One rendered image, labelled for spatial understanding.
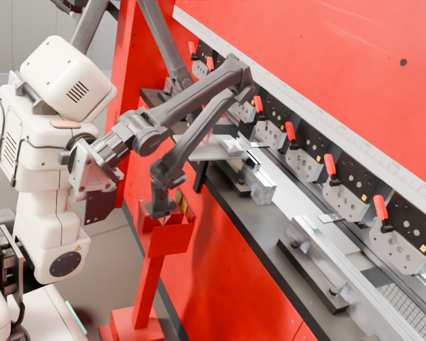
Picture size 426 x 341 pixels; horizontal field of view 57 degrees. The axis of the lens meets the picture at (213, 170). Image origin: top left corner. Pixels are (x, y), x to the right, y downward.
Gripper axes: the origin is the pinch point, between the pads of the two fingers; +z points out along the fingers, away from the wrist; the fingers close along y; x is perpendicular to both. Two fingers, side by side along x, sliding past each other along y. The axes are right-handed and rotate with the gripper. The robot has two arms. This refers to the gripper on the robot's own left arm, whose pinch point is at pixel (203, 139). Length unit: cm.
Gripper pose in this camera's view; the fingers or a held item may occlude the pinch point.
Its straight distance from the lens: 155.3
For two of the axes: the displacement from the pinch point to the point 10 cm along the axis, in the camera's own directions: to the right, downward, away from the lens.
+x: -8.8, 4.4, -1.9
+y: -4.4, -5.7, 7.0
